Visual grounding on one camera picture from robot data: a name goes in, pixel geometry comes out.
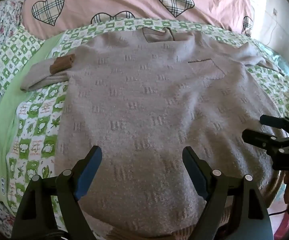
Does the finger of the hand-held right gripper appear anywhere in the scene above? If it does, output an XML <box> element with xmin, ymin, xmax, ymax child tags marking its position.
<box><xmin>242</xmin><ymin>129</ymin><xmax>288</xmax><ymax>157</ymax></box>
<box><xmin>259</xmin><ymin>114</ymin><xmax>289</xmax><ymax>137</ymax></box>

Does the green checked blanket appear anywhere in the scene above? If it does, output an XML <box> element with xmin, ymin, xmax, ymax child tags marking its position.
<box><xmin>0</xmin><ymin>17</ymin><xmax>289</xmax><ymax>240</ymax></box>

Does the beige knitted sweater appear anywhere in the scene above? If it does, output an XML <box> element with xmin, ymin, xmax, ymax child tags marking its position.
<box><xmin>20</xmin><ymin>26</ymin><xmax>286</xmax><ymax>240</ymax></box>

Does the black cable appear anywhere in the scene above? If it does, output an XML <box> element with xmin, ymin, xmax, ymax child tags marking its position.
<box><xmin>269</xmin><ymin>210</ymin><xmax>289</xmax><ymax>217</ymax></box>

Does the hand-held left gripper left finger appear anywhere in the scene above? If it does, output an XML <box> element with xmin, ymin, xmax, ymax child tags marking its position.
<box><xmin>12</xmin><ymin>145</ymin><xmax>103</xmax><ymax>240</ymax></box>

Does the pink heart print duvet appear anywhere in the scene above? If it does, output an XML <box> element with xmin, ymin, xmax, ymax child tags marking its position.
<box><xmin>22</xmin><ymin>0</ymin><xmax>254</xmax><ymax>39</ymax></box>

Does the white cable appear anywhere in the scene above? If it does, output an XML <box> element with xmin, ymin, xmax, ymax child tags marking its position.
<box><xmin>262</xmin><ymin>14</ymin><xmax>285</xmax><ymax>47</ymax></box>

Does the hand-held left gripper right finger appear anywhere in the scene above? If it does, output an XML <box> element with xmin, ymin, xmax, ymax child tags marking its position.
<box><xmin>182</xmin><ymin>146</ymin><xmax>275</xmax><ymax>240</ymax></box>

